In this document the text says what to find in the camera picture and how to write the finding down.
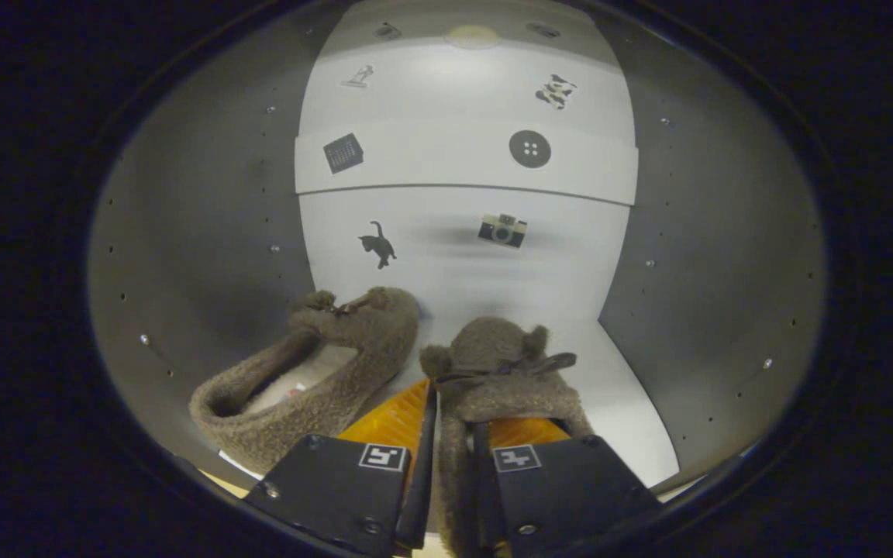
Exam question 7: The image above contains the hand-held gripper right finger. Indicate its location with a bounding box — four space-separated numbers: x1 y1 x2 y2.
470 416 663 558

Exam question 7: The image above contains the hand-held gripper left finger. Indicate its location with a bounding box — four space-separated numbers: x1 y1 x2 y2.
241 378 438 558

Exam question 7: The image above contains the grey shoe cabinet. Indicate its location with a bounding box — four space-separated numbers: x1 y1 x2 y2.
88 0 829 497

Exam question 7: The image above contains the brown fuzzy shoe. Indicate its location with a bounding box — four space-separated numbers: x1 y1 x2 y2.
188 287 422 475
419 316 595 558

